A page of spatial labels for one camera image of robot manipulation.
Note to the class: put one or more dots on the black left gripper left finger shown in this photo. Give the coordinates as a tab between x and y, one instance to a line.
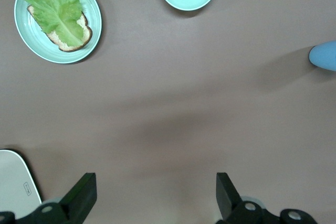
78	200

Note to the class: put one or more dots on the toast bread slice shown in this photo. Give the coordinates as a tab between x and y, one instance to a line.
87	33

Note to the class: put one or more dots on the green lettuce leaf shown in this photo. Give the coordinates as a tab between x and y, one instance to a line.
55	11

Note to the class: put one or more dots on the blue cup with white filling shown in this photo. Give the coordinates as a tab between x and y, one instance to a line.
324	56

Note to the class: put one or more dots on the white flat rounded scale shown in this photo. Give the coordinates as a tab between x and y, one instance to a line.
13	182

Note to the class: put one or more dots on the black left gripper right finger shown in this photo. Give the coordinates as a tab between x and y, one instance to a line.
228	203

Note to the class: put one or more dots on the mint green ribbed plate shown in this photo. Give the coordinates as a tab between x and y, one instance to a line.
34	40

